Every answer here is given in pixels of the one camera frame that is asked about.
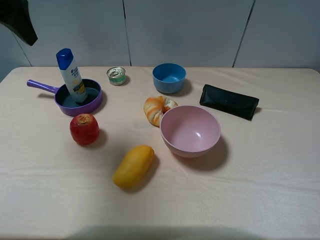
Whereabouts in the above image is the blue cap shampoo bottle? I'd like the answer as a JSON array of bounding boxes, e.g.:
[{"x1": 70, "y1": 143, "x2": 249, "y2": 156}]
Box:
[{"x1": 56, "y1": 48, "x2": 87, "y2": 103}]

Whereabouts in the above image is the toy croissant bread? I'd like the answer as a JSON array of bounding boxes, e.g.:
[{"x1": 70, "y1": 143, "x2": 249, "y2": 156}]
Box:
[{"x1": 143, "y1": 96, "x2": 178, "y2": 127}]

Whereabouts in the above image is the pink plastic bowl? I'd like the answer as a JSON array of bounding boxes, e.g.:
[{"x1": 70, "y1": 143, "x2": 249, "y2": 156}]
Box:
[{"x1": 159, "y1": 105, "x2": 221, "y2": 158}]

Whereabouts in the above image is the blue plastic bowl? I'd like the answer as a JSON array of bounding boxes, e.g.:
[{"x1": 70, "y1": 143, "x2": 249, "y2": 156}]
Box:
[{"x1": 152, "y1": 63, "x2": 187, "y2": 94}]

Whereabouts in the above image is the yellow toy mango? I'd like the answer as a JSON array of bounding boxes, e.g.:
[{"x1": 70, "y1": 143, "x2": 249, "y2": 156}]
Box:
[{"x1": 112, "y1": 145, "x2": 155, "y2": 189}]

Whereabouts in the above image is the green label tin can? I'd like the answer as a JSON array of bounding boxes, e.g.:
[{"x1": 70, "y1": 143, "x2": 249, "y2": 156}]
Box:
[{"x1": 106, "y1": 66, "x2": 126, "y2": 86}]

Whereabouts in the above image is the purple toy frying pan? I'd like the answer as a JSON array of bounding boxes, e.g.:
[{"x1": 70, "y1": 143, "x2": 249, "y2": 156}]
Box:
[{"x1": 27, "y1": 78, "x2": 103, "y2": 117}]

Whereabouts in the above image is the red toy apple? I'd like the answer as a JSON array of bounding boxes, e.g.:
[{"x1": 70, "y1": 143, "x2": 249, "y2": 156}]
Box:
[{"x1": 69, "y1": 113, "x2": 100, "y2": 146}]

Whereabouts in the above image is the black glasses case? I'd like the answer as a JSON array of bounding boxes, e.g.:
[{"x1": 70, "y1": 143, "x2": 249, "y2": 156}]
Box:
[{"x1": 199, "y1": 84, "x2": 259, "y2": 121}]

